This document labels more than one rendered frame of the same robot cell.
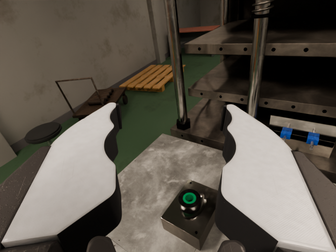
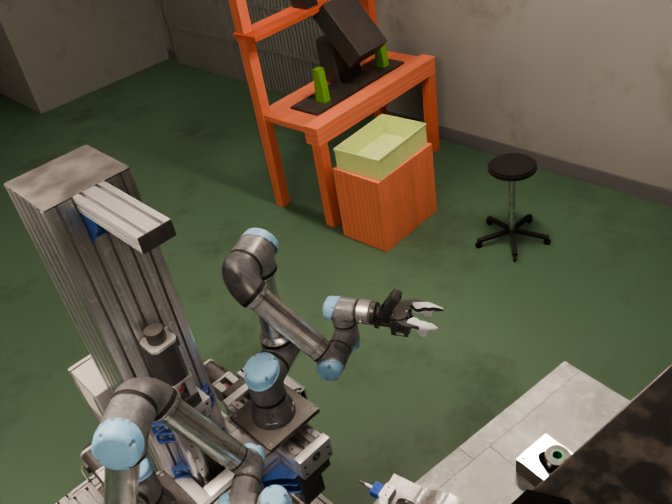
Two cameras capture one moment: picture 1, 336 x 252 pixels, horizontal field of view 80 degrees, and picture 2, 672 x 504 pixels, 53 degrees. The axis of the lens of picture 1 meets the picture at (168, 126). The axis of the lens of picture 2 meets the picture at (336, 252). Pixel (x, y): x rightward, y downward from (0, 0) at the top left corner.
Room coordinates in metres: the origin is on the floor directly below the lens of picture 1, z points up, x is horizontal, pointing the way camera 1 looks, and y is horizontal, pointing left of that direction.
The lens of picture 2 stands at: (0.35, -1.47, 2.81)
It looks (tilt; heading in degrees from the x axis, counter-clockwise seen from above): 36 degrees down; 109
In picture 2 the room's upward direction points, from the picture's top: 10 degrees counter-clockwise
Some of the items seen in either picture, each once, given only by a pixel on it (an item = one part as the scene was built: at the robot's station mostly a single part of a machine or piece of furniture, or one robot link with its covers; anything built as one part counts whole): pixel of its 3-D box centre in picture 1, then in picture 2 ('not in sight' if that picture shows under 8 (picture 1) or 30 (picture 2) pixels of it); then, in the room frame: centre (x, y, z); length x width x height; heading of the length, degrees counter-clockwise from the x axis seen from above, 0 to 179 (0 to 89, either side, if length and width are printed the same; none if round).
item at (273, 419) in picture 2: not in sight; (271, 402); (-0.47, -0.07, 1.09); 0.15 x 0.15 x 0.10
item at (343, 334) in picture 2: not in sight; (345, 336); (-0.19, 0.02, 1.33); 0.11 x 0.08 x 0.11; 84
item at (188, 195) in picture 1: (189, 201); (557, 458); (0.46, -0.03, 0.89); 0.08 x 0.08 x 0.04
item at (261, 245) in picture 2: not in sight; (267, 304); (-0.45, 0.06, 1.41); 0.15 x 0.12 x 0.55; 84
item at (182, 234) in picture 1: (193, 210); (555, 470); (0.46, -0.04, 0.84); 0.20 x 0.15 x 0.07; 141
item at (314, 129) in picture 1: (305, 111); not in sight; (0.93, -0.77, 0.87); 0.50 x 0.27 x 0.17; 141
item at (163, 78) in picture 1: (154, 77); not in sight; (4.34, 0.12, 0.06); 1.41 x 0.98 x 0.13; 148
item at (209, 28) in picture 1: (194, 41); not in sight; (6.04, -1.12, 0.34); 1.26 x 0.65 x 0.67; 58
